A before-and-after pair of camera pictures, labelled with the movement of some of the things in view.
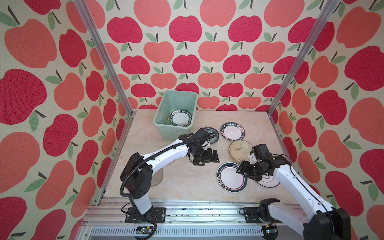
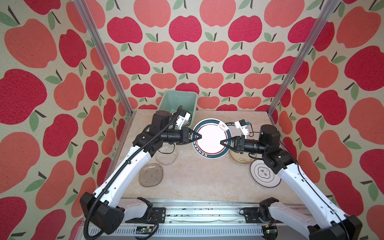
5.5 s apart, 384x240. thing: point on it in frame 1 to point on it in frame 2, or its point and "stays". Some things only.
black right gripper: (244, 168) to (241, 141)
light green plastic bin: (171, 100) stays
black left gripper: (205, 160) to (185, 136)
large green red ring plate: (229, 179) to (213, 131)
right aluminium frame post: (323, 18) stays
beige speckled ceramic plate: (239, 150) stays
